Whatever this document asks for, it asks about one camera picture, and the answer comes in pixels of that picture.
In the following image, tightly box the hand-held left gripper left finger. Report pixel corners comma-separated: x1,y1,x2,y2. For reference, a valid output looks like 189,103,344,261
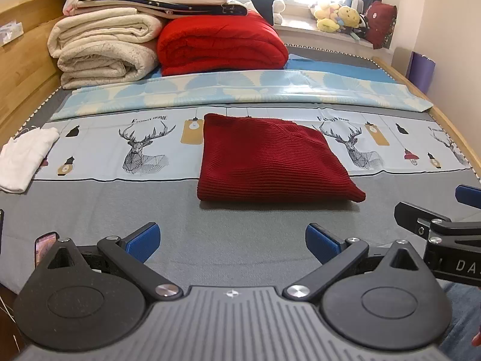
38,223,183,302

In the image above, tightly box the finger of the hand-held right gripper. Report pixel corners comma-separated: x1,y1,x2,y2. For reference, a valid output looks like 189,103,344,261
394,202,452,238
455,185,481,208

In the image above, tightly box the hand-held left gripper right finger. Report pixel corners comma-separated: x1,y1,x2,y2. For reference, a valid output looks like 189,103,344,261
283,224,421,302

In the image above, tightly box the dark red knit sweater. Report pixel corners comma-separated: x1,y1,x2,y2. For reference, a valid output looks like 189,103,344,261
197,113,367,203

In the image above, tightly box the grey deer-print bed sheet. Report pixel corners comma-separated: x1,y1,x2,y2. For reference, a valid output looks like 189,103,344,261
0,43,481,295

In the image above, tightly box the black phone with landscape screen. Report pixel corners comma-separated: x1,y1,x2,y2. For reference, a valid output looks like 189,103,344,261
35,232,58,270

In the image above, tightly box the purple bin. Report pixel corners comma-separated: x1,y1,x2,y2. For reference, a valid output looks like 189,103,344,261
408,51,437,95

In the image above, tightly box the white small garment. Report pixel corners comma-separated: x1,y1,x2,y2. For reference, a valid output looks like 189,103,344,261
0,127,61,193

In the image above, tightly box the light blue leaf-print blanket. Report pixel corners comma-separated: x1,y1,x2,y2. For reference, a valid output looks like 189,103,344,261
51,69,434,121

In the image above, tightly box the dark red printed cushion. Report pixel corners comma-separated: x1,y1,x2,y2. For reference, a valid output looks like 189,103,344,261
363,1,398,50

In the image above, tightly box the cream fleece folded blanket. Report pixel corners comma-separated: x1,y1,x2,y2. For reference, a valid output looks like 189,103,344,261
47,7,163,90

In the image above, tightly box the flat yellow plush toy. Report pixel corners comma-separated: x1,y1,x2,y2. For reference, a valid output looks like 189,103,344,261
316,19,341,34

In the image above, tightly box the round yellow plush toy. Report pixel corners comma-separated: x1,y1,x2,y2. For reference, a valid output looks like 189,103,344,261
336,5,361,31

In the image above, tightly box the red folded blanket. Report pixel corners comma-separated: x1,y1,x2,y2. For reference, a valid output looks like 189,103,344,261
157,9,289,77

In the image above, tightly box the small white plush toy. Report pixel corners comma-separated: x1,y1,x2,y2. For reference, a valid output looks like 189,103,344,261
272,0,287,25

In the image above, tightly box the navy star-print folded blanket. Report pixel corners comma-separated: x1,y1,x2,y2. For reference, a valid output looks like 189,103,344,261
74,0,249,20

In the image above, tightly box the tissue box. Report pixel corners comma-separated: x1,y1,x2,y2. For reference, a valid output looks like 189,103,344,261
0,23,24,46

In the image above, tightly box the wooden bed frame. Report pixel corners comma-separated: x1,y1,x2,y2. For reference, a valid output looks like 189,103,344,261
0,0,481,181

